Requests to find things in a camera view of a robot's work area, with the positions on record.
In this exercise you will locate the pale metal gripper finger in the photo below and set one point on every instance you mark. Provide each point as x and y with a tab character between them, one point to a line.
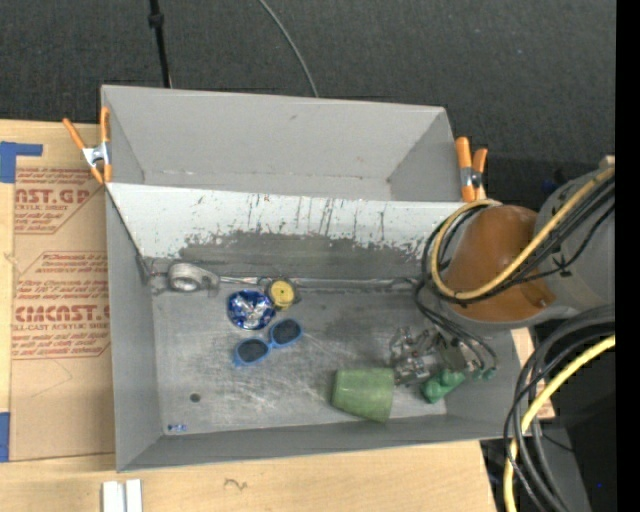
413	371
411	342

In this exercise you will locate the green toy animal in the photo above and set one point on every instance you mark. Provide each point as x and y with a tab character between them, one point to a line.
440	386

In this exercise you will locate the green cup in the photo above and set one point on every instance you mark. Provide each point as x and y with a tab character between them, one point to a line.
362	395

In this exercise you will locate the yellow round tape measure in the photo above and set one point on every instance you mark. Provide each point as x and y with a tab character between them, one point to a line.
281	292

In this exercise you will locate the blue sunglasses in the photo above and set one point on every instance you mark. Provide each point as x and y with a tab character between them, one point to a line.
267	342

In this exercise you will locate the blue and silver foil packet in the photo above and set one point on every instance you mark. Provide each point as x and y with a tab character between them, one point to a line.
250	310

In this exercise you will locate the grey metal bin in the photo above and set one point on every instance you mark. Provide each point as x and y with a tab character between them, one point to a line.
210	390

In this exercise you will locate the brown cardboard board red print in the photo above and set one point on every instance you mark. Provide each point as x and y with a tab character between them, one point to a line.
55	390

